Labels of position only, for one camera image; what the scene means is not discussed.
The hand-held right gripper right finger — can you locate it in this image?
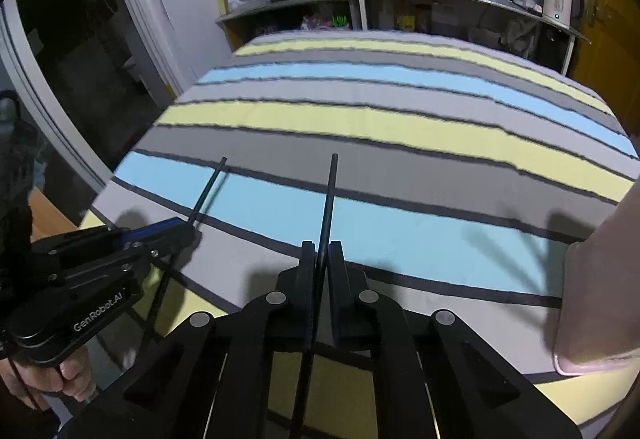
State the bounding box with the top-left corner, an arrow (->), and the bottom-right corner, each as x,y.
325,240 -> 583,439

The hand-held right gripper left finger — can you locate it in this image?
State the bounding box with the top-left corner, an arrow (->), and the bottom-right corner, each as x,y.
60,240 -> 318,439

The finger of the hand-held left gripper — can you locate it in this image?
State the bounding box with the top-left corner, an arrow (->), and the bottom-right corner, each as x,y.
47,235 -> 203,292
29,217 -> 202,265

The black chopstick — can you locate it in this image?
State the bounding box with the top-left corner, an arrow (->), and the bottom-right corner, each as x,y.
135,156 -> 228,365
292,153 -> 340,439

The pink utensil holder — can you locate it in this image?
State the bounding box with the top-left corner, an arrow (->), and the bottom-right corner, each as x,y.
552,179 -> 640,377

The person's left hand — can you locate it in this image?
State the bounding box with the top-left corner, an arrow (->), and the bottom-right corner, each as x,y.
0,346 -> 96,412

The dark patterned clothing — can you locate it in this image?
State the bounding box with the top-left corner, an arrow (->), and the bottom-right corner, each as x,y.
0,89 -> 37,270

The striped tablecloth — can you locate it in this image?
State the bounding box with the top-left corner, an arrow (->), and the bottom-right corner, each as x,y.
80,29 -> 640,439

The white electric kettle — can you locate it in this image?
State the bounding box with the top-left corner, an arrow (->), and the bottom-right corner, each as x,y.
542,0 -> 584,28

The yellow wooden door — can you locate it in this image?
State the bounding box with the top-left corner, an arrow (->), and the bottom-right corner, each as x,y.
570,0 -> 640,145

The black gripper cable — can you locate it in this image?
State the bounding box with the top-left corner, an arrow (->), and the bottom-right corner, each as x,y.
0,329 -> 45,412

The white door frame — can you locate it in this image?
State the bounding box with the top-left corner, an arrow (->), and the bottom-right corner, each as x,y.
100,0 -> 201,105

